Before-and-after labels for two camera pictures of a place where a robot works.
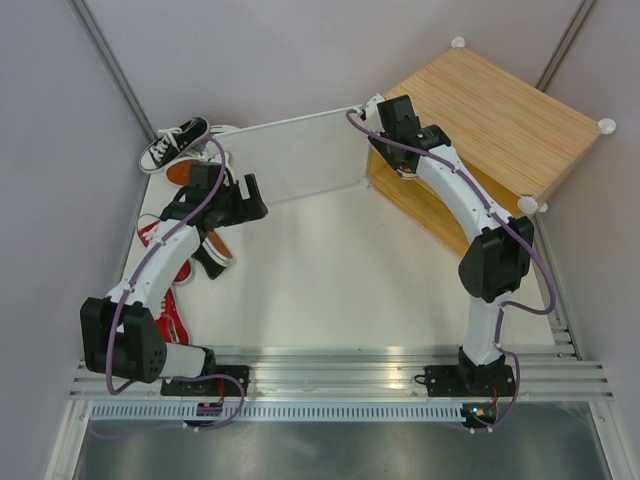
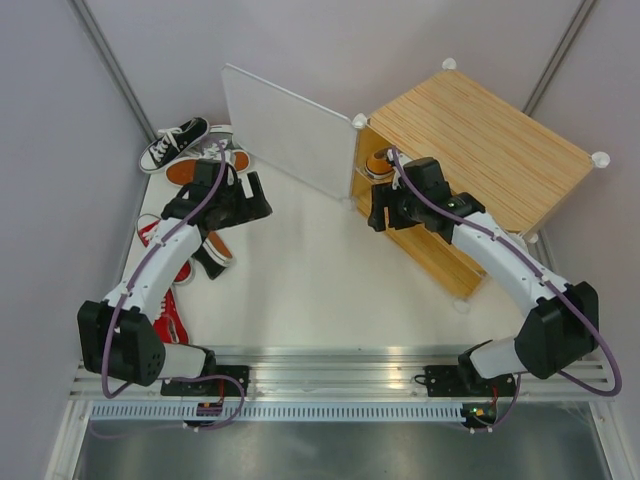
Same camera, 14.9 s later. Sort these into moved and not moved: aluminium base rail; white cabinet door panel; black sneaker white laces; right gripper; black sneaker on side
Moved: white cabinet door panel; right gripper
Not moved: black sneaker white laces; aluminium base rail; black sneaker on side
